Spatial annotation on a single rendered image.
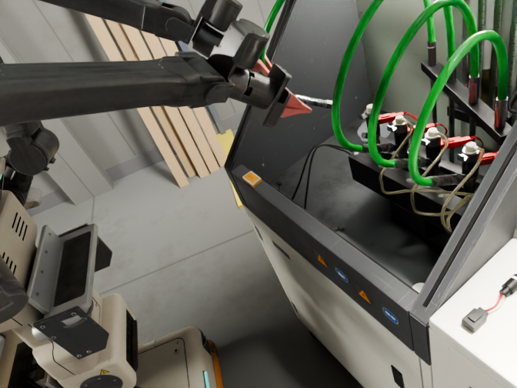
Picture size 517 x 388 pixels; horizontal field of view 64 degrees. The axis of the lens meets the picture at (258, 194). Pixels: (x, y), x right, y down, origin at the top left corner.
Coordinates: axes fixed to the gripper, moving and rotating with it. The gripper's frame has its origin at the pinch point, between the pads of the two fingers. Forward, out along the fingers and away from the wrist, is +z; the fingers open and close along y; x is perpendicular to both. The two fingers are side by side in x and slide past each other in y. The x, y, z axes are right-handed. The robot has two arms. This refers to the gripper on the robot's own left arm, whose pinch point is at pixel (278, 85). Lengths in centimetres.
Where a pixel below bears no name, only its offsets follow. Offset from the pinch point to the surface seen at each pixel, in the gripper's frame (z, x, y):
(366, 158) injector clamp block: 27.0, 4.2, 2.3
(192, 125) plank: -23, 105, 145
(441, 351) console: 45, 10, -39
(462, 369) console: 47, 8, -42
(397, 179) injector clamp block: 32.5, 1.2, -6.3
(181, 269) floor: 14, 142, 69
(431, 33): 22.9, -23.9, 12.1
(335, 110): 9.6, -8.2, -17.4
